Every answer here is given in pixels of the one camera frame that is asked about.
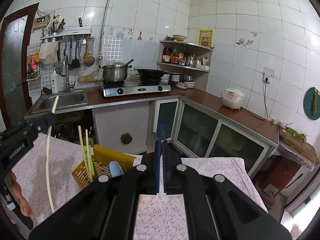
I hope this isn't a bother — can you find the cream chopstick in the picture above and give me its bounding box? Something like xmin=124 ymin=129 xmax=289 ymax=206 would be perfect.
xmin=45 ymin=95 xmax=59 ymax=213
xmin=78 ymin=126 xmax=93 ymax=183

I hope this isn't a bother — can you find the person left hand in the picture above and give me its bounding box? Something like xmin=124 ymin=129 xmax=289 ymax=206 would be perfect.
xmin=10 ymin=171 xmax=33 ymax=218

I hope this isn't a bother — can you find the light blue spoon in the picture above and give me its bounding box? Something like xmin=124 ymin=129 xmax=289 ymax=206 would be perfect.
xmin=109 ymin=161 xmax=124 ymax=178

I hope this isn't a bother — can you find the pink floral tablecloth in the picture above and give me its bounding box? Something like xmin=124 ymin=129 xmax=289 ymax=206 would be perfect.
xmin=12 ymin=133 xmax=266 ymax=239

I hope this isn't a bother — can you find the yellow perforated utensil holder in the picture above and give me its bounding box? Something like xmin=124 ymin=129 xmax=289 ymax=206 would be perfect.
xmin=72 ymin=144 xmax=136 ymax=190

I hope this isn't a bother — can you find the cream chopstick in holder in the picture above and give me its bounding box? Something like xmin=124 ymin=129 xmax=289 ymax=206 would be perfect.
xmin=78 ymin=126 xmax=93 ymax=183

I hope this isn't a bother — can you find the green chopstick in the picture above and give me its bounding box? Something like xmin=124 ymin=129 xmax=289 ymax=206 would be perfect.
xmin=85 ymin=129 xmax=94 ymax=180

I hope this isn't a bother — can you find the white soap bottle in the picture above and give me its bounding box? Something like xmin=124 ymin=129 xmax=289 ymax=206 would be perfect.
xmin=50 ymin=68 xmax=60 ymax=94

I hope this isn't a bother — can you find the glass door cabinet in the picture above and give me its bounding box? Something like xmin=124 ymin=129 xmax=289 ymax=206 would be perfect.
xmin=152 ymin=98 xmax=279 ymax=177

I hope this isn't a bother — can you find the chrome faucet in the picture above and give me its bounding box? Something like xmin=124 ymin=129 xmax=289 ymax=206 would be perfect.
xmin=61 ymin=54 xmax=75 ymax=93

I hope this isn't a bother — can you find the wooden cutting board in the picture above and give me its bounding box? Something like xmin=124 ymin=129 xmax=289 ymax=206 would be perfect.
xmin=279 ymin=127 xmax=319 ymax=165

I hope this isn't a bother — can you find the gas stove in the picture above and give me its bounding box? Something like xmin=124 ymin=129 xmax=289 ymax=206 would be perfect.
xmin=98 ymin=80 xmax=171 ymax=98

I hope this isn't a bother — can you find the white rice cooker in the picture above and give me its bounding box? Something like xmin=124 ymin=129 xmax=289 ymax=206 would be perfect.
xmin=221 ymin=88 xmax=246 ymax=110

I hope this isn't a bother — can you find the stainless steel pot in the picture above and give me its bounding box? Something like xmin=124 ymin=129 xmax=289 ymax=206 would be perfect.
xmin=100 ymin=59 xmax=135 ymax=82

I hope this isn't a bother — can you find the black wok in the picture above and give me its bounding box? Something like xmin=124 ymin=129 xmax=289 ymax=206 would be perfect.
xmin=134 ymin=68 xmax=180 ymax=81

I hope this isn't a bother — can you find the teal round board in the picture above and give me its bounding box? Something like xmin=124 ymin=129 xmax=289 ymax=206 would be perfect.
xmin=303 ymin=87 xmax=320 ymax=120

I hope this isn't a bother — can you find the corner shelf unit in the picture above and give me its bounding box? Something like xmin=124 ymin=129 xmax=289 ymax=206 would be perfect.
xmin=157 ymin=40 xmax=214 ymax=91

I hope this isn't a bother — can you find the wall utensil rack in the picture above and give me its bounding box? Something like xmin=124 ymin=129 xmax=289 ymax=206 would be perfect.
xmin=41 ymin=26 xmax=92 ymax=42

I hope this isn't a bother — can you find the wall power socket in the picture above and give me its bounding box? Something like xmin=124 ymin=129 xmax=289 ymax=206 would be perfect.
xmin=263 ymin=67 xmax=274 ymax=83

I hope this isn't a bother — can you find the yellow wall calendar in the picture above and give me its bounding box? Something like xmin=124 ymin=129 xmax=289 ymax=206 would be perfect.
xmin=197 ymin=29 xmax=213 ymax=48

